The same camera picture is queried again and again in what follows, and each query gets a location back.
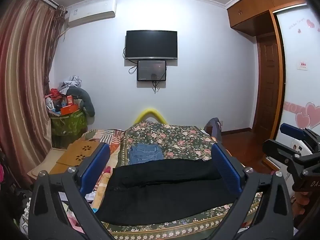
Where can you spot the striped red curtain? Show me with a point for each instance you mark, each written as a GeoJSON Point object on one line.
{"type": "Point", "coordinates": [22, 80]}

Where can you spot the floral blanket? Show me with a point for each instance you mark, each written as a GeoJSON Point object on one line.
{"type": "Point", "coordinates": [175, 137]}

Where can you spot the wooden lap desk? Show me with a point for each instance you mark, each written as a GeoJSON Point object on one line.
{"type": "Point", "coordinates": [82, 152]}

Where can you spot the pink cloth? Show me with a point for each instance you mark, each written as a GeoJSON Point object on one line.
{"type": "Point", "coordinates": [73, 220]}

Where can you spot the yellow curved bar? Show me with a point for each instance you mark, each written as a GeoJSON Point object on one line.
{"type": "Point", "coordinates": [151, 112]}

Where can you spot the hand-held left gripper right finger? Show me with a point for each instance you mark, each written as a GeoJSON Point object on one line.
{"type": "Point", "coordinates": [226, 167]}

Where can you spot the black wall television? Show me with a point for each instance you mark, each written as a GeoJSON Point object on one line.
{"type": "Point", "coordinates": [151, 44]}

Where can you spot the white wardrobe door with hearts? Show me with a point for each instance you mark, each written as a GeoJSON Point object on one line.
{"type": "Point", "coordinates": [300, 92]}

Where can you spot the black pants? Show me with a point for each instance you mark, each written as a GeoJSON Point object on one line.
{"type": "Point", "coordinates": [160, 192]}

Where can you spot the red bag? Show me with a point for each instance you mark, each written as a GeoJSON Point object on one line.
{"type": "Point", "coordinates": [55, 93]}

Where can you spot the blue denim jeans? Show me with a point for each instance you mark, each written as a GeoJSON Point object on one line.
{"type": "Point", "coordinates": [146, 153]}

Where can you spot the wooden overhead cabinet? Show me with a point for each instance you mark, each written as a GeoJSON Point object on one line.
{"type": "Point", "coordinates": [257, 10]}

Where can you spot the small black monitor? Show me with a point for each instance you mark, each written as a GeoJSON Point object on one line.
{"type": "Point", "coordinates": [151, 70]}

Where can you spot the white air conditioner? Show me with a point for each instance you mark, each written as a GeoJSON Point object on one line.
{"type": "Point", "coordinates": [91, 11]}

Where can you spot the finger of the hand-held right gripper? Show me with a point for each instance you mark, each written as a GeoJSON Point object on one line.
{"type": "Point", "coordinates": [280, 148]}
{"type": "Point", "coordinates": [291, 129]}

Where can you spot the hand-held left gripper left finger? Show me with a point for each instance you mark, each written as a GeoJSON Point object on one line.
{"type": "Point", "coordinates": [96, 165]}

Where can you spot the wooden door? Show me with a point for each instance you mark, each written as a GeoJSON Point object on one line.
{"type": "Point", "coordinates": [268, 87]}

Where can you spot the grey white cloth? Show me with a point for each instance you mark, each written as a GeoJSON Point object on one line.
{"type": "Point", "coordinates": [71, 82]}

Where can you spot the white plastic appliance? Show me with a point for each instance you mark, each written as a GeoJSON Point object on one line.
{"type": "Point", "coordinates": [297, 147]}

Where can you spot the striped bedding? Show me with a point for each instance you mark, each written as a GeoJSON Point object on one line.
{"type": "Point", "coordinates": [110, 136]}

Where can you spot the orange box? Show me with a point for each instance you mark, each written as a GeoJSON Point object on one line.
{"type": "Point", "coordinates": [69, 109]}

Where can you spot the blue grey backpack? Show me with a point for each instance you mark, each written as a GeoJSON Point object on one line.
{"type": "Point", "coordinates": [213, 128]}

